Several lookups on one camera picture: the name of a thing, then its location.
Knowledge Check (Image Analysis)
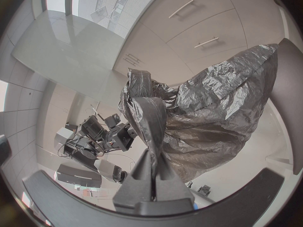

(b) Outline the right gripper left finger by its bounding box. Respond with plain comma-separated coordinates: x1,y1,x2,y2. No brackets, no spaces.
112,149,157,209

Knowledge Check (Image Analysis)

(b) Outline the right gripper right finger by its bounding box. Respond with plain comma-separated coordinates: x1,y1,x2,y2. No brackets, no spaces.
154,150,195,205

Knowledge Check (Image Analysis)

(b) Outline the black plastic bag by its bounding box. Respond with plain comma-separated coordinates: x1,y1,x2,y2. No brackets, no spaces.
118,44,279,182

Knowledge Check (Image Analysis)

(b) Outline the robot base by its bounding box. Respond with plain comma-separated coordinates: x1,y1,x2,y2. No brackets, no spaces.
94,159,216,207

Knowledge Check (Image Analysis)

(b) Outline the beige cabinet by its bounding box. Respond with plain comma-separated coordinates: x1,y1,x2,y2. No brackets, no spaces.
11,0,299,96

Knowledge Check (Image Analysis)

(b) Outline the grey padded chair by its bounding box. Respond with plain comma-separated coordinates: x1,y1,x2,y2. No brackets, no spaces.
265,38,303,175

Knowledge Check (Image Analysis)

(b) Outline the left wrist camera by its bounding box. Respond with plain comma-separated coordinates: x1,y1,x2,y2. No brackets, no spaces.
104,113,122,130

